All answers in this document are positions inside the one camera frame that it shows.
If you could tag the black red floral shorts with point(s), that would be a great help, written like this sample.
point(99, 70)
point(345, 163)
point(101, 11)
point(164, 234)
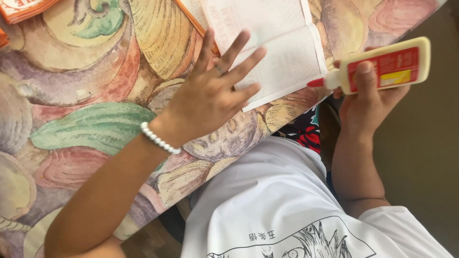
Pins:
point(304, 136)

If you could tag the white printed t-shirt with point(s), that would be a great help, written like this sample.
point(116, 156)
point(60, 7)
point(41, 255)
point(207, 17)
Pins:
point(269, 186)

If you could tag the orange book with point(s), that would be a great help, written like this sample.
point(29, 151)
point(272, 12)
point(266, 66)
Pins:
point(21, 10)
point(3, 38)

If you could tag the orange edged gridded booklet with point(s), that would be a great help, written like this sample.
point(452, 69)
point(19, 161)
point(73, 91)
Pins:
point(192, 12)

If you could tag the white gridded paper sheet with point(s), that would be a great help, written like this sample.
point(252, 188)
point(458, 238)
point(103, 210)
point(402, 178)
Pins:
point(287, 53)

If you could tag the cream glue bottle red label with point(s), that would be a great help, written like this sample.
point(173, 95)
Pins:
point(394, 68)

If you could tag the person's left hand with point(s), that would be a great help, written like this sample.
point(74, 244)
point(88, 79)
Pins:
point(200, 104)

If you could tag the person's right hand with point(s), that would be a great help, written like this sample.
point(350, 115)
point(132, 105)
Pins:
point(362, 111)

